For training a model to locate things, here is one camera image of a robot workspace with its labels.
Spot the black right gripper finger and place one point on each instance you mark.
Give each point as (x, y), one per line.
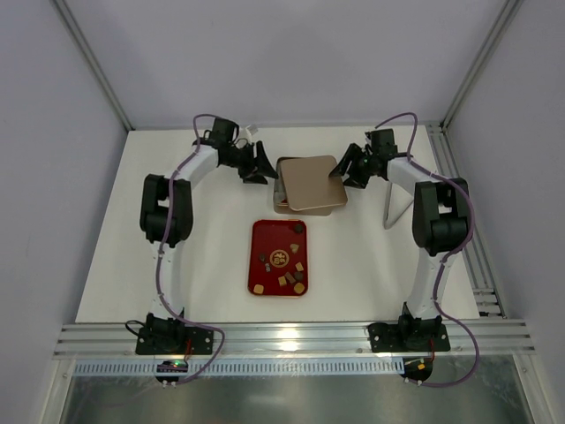
(351, 155)
(357, 179)

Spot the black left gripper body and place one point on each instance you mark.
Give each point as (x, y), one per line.
(252, 160)

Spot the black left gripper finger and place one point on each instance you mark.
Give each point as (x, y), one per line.
(254, 175)
(264, 168)

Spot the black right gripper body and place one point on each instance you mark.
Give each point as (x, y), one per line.
(354, 164)

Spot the beige tin box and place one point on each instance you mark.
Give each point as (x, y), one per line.
(280, 203)

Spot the metal serving tongs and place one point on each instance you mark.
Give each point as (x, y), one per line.
(391, 212)

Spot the beige tin lid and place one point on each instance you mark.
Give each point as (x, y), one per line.
(308, 185)

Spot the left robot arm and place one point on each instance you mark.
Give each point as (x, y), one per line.
(166, 218)

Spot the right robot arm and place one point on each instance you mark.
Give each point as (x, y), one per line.
(441, 227)

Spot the brown rectangular chocolate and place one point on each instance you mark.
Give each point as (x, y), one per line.
(290, 278)

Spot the golden round chocolate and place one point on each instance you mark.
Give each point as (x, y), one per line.
(299, 288)

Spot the red rectangular tray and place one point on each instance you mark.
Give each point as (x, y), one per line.
(273, 238)

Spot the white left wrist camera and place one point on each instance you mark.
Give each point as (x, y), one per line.
(247, 133)

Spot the aluminium frame rail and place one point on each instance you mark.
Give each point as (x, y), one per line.
(291, 340)

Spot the white slotted cable duct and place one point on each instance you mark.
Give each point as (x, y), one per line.
(225, 367)

